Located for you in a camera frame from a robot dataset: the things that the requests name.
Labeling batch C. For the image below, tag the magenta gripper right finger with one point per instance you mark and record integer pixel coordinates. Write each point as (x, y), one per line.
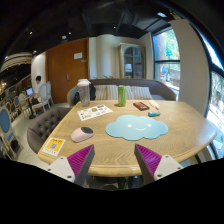
(154, 166)

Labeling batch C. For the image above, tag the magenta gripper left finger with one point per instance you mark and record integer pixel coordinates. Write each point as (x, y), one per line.
(74, 168)

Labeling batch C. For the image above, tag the pink computer mouse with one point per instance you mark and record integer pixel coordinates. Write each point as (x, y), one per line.
(81, 134)

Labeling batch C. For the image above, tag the blue cloud mouse pad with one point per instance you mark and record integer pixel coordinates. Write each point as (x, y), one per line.
(133, 128)

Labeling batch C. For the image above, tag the yellow QR code sticker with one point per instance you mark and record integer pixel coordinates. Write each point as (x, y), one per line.
(53, 146)

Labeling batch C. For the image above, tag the small blue eraser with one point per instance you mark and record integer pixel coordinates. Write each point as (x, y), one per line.
(153, 114)

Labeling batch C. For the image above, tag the grey tufted armchair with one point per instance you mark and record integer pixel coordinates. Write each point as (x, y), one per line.
(42, 126)

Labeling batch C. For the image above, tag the black red flat box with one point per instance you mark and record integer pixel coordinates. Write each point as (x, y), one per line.
(141, 106)

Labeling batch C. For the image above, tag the small white tube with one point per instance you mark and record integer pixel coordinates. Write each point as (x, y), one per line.
(154, 104)

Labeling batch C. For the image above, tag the printed paper menu sheet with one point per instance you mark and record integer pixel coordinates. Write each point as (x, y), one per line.
(93, 112)

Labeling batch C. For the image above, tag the blue white ornate chair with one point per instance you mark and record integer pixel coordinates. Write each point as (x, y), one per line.
(7, 133)

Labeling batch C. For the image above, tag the black bag on sofa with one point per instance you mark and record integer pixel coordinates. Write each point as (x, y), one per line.
(92, 90)

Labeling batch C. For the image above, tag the seated person in white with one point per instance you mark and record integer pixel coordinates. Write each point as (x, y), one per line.
(35, 98)

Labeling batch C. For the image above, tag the green drink can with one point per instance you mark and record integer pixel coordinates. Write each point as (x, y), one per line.
(121, 96)

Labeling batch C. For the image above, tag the white chair by person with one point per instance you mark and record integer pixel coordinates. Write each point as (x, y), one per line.
(45, 96)

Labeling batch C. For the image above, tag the clear plastic shaker bottle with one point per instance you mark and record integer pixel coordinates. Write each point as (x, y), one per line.
(84, 93)

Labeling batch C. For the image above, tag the brown sofa with striped cushions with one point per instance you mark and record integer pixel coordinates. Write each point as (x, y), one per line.
(136, 89)

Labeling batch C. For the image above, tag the open laptop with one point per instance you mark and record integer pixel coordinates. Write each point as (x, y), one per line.
(29, 91)

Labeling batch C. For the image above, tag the orange wooden door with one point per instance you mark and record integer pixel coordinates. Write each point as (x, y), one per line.
(65, 65)

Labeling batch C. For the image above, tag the arched glass cabinet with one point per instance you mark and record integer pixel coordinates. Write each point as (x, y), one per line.
(132, 61)

